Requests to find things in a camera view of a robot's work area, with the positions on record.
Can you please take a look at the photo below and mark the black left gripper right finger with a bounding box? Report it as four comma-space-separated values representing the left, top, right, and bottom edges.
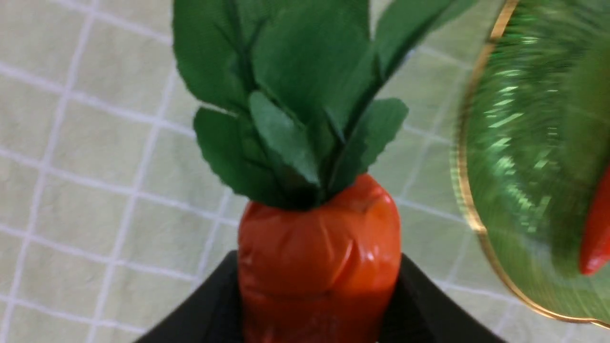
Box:
381, 254, 503, 343

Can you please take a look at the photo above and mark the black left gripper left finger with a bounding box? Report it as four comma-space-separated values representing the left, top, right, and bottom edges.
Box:
136, 250, 241, 343

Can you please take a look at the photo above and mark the orange toy carrot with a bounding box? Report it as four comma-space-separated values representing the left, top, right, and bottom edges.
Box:
172, 0, 471, 343
578, 167, 610, 276

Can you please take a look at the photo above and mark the green checked tablecloth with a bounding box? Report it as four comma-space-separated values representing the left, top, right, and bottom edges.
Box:
0, 0, 609, 343

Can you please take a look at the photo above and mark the green glass plate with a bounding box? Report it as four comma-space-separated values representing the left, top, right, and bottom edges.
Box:
452, 0, 609, 329

